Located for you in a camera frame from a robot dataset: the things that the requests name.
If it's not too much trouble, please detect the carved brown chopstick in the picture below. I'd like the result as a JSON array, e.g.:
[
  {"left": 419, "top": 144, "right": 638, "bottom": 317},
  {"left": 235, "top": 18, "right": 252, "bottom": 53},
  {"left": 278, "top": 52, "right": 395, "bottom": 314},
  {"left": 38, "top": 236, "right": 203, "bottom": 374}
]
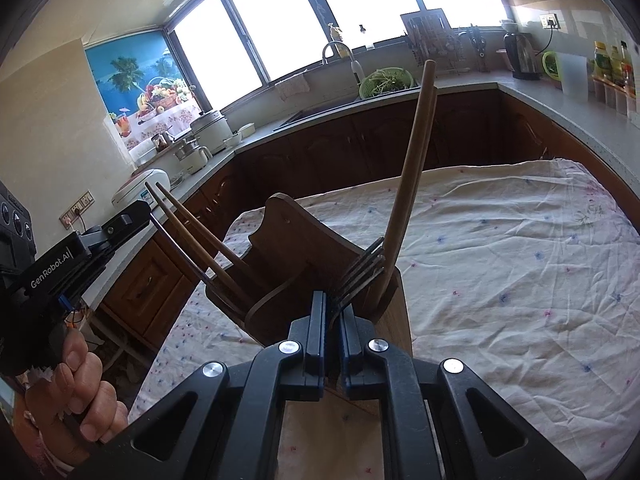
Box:
[
  {"left": 146, "top": 183, "right": 268, "bottom": 288},
  {"left": 145, "top": 183, "right": 252, "bottom": 306}
]

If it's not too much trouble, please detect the long bamboo chopstick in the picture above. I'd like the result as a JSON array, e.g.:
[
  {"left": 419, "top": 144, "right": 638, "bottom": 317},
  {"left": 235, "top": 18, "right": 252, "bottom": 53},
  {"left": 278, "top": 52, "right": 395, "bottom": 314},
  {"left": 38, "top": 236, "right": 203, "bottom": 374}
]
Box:
[{"left": 364, "top": 60, "right": 436, "bottom": 312}]

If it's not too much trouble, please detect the steel fork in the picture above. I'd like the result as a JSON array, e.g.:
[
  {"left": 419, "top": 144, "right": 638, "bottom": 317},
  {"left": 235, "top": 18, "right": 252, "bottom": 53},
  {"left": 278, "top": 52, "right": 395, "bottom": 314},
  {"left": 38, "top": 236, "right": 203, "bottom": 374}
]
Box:
[{"left": 329, "top": 236, "right": 385, "bottom": 330}]

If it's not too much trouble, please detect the kitchen faucet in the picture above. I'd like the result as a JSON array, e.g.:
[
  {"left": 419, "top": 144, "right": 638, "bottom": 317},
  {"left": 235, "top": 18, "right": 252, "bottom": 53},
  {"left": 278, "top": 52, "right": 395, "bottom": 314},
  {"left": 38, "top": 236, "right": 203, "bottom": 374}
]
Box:
[{"left": 321, "top": 40, "right": 366, "bottom": 86}]

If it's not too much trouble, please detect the left hand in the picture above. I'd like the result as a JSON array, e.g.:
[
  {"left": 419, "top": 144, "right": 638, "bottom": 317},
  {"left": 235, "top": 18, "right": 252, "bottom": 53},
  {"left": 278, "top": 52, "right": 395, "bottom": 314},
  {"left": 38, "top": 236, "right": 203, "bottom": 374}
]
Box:
[{"left": 26, "top": 330, "right": 128, "bottom": 466}]

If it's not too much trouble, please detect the white rice cooker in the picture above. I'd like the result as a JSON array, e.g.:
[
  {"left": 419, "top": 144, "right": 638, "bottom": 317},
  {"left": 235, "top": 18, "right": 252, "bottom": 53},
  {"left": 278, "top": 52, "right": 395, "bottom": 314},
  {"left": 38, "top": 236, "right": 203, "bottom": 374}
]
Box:
[{"left": 112, "top": 168, "right": 170, "bottom": 210}]

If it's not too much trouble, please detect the white floral tablecloth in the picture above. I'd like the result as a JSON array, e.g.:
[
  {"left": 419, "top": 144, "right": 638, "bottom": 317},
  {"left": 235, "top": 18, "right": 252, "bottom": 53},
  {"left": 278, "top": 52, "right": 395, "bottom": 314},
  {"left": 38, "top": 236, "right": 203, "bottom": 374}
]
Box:
[{"left": 129, "top": 159, "right": 639, "bottom": 479}]

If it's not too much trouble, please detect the wooden utensil holder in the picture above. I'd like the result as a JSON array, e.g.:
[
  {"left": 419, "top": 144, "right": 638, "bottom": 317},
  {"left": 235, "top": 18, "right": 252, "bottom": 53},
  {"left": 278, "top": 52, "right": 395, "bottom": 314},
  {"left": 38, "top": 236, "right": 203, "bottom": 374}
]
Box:
[{"left": 203, "top": 192, "right": 414, "bottom": 416}]

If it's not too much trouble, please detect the small white blender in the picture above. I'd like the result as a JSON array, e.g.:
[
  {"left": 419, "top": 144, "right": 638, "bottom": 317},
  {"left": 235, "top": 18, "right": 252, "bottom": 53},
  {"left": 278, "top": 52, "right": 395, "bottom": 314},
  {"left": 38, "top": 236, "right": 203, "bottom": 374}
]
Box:
[{"left": 176, "top": 139, "right": 213, "bottom": 174}]

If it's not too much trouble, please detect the fruit beach poster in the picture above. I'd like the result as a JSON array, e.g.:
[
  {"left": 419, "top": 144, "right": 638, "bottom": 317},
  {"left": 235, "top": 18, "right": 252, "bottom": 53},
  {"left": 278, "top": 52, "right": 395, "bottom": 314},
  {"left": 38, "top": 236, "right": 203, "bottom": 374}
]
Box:
[{"left": 86, "top": 32, "right": 201, "bottom": 151}]

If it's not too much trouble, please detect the white round cooker pot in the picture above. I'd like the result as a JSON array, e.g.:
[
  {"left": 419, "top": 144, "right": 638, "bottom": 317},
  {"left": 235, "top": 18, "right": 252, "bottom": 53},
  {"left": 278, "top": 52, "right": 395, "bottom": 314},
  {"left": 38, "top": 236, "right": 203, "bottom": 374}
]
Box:
[{"left": 190, "top": 110, "right": 232, "bottom": 154}]

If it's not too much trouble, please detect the green vegetable colander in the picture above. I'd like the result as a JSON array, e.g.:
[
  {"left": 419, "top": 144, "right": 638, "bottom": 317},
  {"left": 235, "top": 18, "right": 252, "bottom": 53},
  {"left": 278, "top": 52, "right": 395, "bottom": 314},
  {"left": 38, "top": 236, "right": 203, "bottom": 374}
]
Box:
[{"left": 359, "top": 67, "right": 416, "bottom": 100}]

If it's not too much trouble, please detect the white plastic jug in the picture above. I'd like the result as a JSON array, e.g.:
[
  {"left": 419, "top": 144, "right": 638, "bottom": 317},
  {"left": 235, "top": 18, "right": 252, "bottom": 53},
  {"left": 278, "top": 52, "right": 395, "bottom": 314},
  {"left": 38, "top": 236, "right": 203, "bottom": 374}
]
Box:
[{"left": 556, "top": 52, "right": 589, "bottom": 103}]

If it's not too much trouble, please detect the black electric kettle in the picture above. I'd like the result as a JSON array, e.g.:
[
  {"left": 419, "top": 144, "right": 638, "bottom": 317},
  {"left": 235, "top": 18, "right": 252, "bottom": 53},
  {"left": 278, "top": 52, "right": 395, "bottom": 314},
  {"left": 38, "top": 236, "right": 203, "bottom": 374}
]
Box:
[{"left": 503, "top": 32, "right": 540, "bottom": 80}]

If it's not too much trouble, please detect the knife rack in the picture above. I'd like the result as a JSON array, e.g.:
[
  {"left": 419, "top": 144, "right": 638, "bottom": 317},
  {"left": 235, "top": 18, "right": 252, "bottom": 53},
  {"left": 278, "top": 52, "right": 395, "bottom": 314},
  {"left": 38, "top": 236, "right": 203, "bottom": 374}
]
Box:
[{"left": 400, "top": 8, "right": 470, "bottom": 74}]

